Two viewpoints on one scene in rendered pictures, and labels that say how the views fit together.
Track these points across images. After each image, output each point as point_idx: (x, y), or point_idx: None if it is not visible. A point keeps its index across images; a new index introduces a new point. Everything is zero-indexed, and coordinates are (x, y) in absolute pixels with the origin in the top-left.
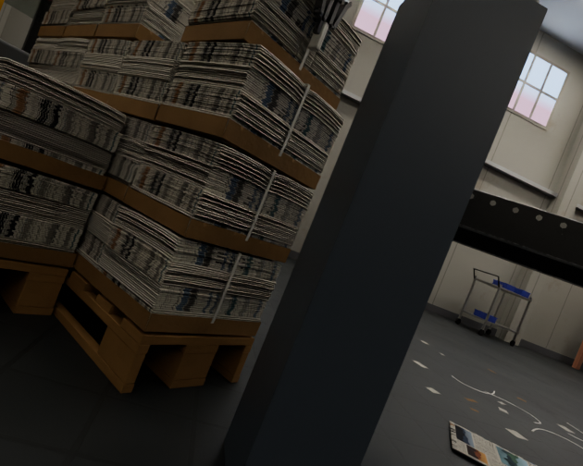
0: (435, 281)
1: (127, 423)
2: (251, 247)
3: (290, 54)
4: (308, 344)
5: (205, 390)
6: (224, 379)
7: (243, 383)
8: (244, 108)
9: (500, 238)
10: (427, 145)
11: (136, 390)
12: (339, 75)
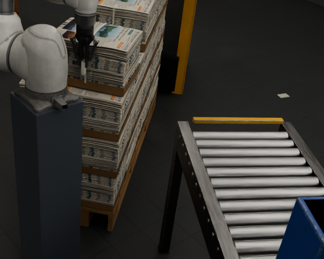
0: (39, 220)
1: None
2: (85, 170)
3: (76, 77)
4: (21, 226)
5: (86, 229)
6: (106, 227)
7: (115, 233)
8: None
9: (192, 201)
10: (24, 167)
11: None
12: (115, 76)
